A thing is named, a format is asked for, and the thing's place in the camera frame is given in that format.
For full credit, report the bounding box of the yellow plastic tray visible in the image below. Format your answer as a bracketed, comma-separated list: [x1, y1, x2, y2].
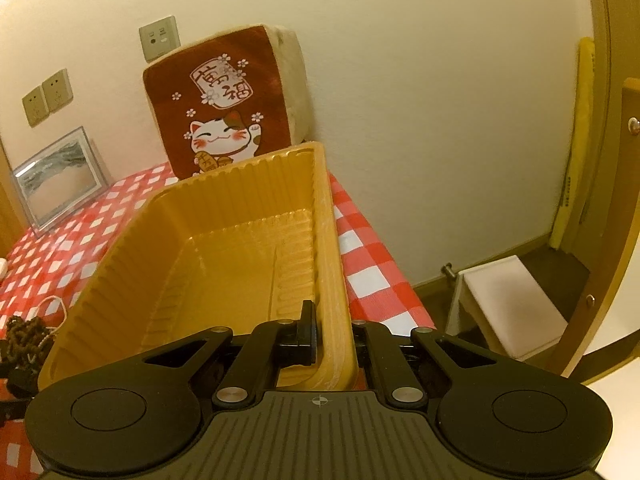
[38, 142, 357, 390]

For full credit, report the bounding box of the long dark bead necklace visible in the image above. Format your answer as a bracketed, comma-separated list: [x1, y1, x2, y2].
[0, 314, 58, 401]

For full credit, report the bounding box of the red white checkered tablecloth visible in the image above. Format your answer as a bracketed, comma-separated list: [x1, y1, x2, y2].
[0, 161, 437, 480]

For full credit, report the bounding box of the red lucky cat cushion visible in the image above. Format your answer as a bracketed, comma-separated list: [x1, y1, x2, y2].
[143, 24, 314, 179]

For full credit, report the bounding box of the silver framed sand picture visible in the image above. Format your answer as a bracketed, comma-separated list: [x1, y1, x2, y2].
[12, 127, 107, 237]

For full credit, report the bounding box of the yellow flat board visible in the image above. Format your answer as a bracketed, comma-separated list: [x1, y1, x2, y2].
[549, 37, 596, 249]

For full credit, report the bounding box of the wooden chair frame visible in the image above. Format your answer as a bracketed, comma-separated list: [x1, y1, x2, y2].
[547, 0, 639, 377]

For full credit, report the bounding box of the grey wall socket plate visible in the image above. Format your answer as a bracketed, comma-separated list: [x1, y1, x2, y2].
[139, 15, 181, 63]

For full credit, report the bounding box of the double wall outlet right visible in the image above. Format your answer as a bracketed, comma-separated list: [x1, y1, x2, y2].
[41, 68, 74, 113]

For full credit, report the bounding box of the double wall outlet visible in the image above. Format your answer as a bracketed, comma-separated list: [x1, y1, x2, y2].
[22, 86, 49, 127]
[41, 68, 74, 113]

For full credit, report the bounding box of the double wall outlet left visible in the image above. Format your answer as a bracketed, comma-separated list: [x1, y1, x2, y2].
[22, 86, 49, 127]

